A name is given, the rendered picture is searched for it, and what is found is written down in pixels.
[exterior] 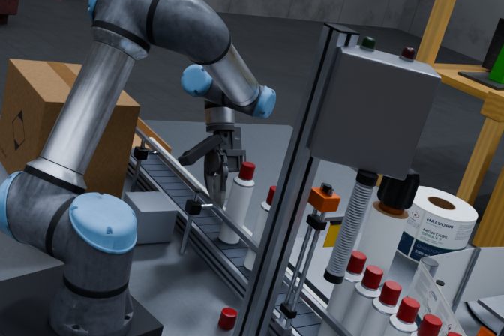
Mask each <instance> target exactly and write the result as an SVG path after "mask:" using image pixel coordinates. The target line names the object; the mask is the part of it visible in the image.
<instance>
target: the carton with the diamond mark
mask: <svg viewBox="0 0 504 336"><path fill-rule="evenodd" d="M81 67H82V64H68V63H64V62H56V61H32V60H22V59H12V58H10V59H9V62H8V68H7V78H6V83H5V88H4V98H3V104H2V109H1V119H0V161H1V163H2V165H3V167H4V168H5V170H6V171H7V174H8V175H9V176H10V175H11V174H13V173H16V172H22V171H23V170H24V169H25V166H26V164H27V163H28V162H30V161H34V160H36V159H38V158H39V157H40V155H41V152H42V151H43V149H44V146H45V144H46V142H47V140H48V138H49V135H50V133H51V131H52V129H53V127H54V124H55V123H56V120H57V118H58V117H59V113H60V112H61V110H62V107H63V106H64V104H65V101H66V99H67V97H68V95H69V93H70V91H71V88H72V86H73V84H74V82H75V80H76V78H77V75H78V73H79V72H80V69H81ZM139 113H140V105H139V104H138V103H137V102H136V101H135V100H134V99H132V98H131V97H130V96H129V95H128V94H127V93H126V92H125V91H123V90H122V92H121V94H120V97H119V99H118V101H117V103H116V105H115V108H114V110H113V111H112V115H111V116H110V118H109V121H108V123H107V125H106V127H105V129H104V132H103V134H102V136H101V138H100V141H99V143H98V144H97V147H96V149H95V151H94V154H93V155H92V158H91V160H90V162H89V164H88V167H87V169H86V171H85V173H84V176H83V179H84V182H85V185H86V187H87V188H86V191H85V194H86V193H99V194H100V195H104V194H109V195H111V196H114V197H117V198H119V199H121V197H122V191H123V187H124V183H125V176H126V173H127V169H128V163H129V159H130V155H131V149H132V145H133V141H134V134H135V131H136V127H137V121H138V117H139Z"/></svg>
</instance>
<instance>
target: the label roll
mask: <svg viewBox="0 0 504 336"><path fill-rule="evenodd" d="M404 210H406V211H407V213H408V214H409V217H408V219H407V222H406V226H405V227H404V230H403V234H402V236H401V238H400V241H399V244H398V246H397V251H398V252H399V253H401V254H403V255H404V256H405V257H407V258H409V259H411V260H413V261H415V262H417V263H419V262H420V259H421V258H422V257H430V256H434V255H439V254H446V253H451V252H455V251H462V250H465V247H466V246H467V242H468V240H469V238H470V235H471V232H472V231H473V227H474V226H475V223H476V220H477V218H478V214H477V212H476V210H475V209H474V208H473V207H472V206H471V205H469V204H468V203H466V202H464V201H463V200H462V199H459V198H457V197H456V196H453V195H451V194H449V193H446V192H443V191H441V190H437V189H433V188H430V187H421V186H419V187H418V190H417V193H416V195H415V199H414V201H413V203H412V207H410V208H408V209H404Z"/></svg>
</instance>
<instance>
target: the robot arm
mask: <svg viewBox="0 0 504 336"><path fill-rule="evenodd" d="M88 5H90V8H89V9H88V17H89V19H90V20H91V22H92V25H91V28H90V31H91V35H92V37H93V43H92V45H91V48H90V50H89V51H88V54H87V56H86V58H85V61H84V62H83V64H82V67H81V69H80V71H79V73H78V75H77V77H76V80H75V82H74V84H73V86H72V88H71V90H70V93H69V95H68V96H67V99H66V101H65V103H64V106H63V107H62V109H61V112H60V113H59V115H58V118H57V120H56V122H55V124H54V127H53V129H52V131H51V133H50V135H49V138H48V140H47V141H46V144H45V146H44V147H43V151H42V152H41V154H40V157H39V158H38V159H36V160H33V161H30V162H28V163H27V164H26V165H25V169H24V170H23V171H22V172H15V173H13V174H11V175H9V179H8V178H6V179H5V180H4V181H3V183H2V184H1V187H0V230H1V231H2V232H3V233H5V234H7V235H9V236H10V237H12V238H13V239H14V240H16V241H17V242H20V243H24V244H26V245H28V246H30V247H33V248H35V249H37V250H39V251H41V252H43V253H45V254H48V255H50V256H51V257H54V258H56V259H57V260H61V261H62V262H63V263H64V274H63V280H62V282H61V284H60V286H59V288H58V290H57V292H56V293H55V295H54V297H53V299H52V301H51V304H50V306H49V324H50V326H51V327H52V329H53V330H54V332H55V333H57V334H58V335H59V336H125V335H126V334H127V333H128V332H129V331H130V329H131V326H132V322H133V318H134V307H133V304H132V300H131V294H130V290H129V287H128V284H129V279H130V274H131V265H132V259H133V255H134V246H135V244H136V242H137V218H136V215H135V213H134V211H133V209H132V208H131V207H130V206H129V205H128V204H127V203H126V202H124V201H122V200H121V199H119V198H117V197H115V196H111V195H109V194H105V193H104V194H103V195H100V194H99V193H85V192H86V188H87V187H86V183H85V182H84V179H83V176H84V173H85V171H86V169H87V167H88V165H89V162H90V160H91V159H92V155H93V154H94V152H95V149H96V147H97V145H98V143H99V141H100V139H101V136H102V134H103V132H104V129H105V127H106V126H107V123H108V121H109V119H110V116H111V115H112V112H113V110H114V108H115V106H116V103H117V101H118V99H119V97H120V94H121V93H122V90H123V88H124V86H125V83H126V82H127V80H128V77H129V75H130V73H131V71H132V68H133V66H134V64H135V62H136V60H138V59H142V58H145V57H146V56H147V55H148V53H149V50H150V49H151V47H152V45H155V46H157V47H161V48H164V49H167V50H172V51H174V52H177V53H180V54H182V55H184V56H187V57H188V58H189V59H190V60H191V61H192V62H193V63H195V64H192V65H191V66H189V67H187V68H186V69H185V70H184V72H183V74H182V75H181V85H182V88H183V89H184V90H185V91H186V92H187V93H188V94H189V95H191V96H193V97H195V98H202V99H204V106H205V125H207V127H206V132H207V133H213V135H212V136H209V137H207V138H206V139H204V140H203V141H202V142H200V143H199V144H197V145H195V146H194V147H193V148H192V149H190V150H189V151H186V152H184V153H183V155H182V156H180V157H179V158H178V162H179V163H180V165H181V166H182V167H185V166H191V165H194V164H195V163H196V161H198V160H199V159H200V158H201V157H203V156H204V155H205V159H204V180H205V186H206V189H207V191H208V194H209V196H210V198H211V199H212V200H214V201H215V202H216V203H217V204H218V205H219V206H220V207H221V208H223V207H224V201H225V200H226V199H229V195H230V191H231V187H232V184H231V179H230V175H229V173H238V172H240V169H241V166H242V163H243V155H244V161H246V150H242V133H241V128H240V127H234V124H235V123H236V122H235V110H236V111H239V112H240V113H244V114H247V115H249V116H251V117H256V118H258V119H266V118H268V117H269V116H270V114H271V113H272V110H273V109H274V106H275V101H276V94H275V91H274V90H273V89H270V88H267V87H266V86H262V85H260V84H259V83H258V82H257V80H256V79H255V77H254V75H253V74H252V73H251V71H250V70H249V68H248V66H247V65H246V64H245V62H244V61H243V59H242V57H241V56H240V55H239V53H238V52H237V50H236V48H235V47H234V46H233V44H232V36H231V34H230V30H229V29H228V28H227V26H226V24H225V23H224V21H223V20H222V19H221V18H220V17H219V16H218V15H217V13H216V12H215V11H214V10H213V9H212V8H211V7H210V6H209V5H207V4H206V3H205V2H204V1H203V0H89V1H88ZM215 173H216V174H218V175H215Z"/></svg>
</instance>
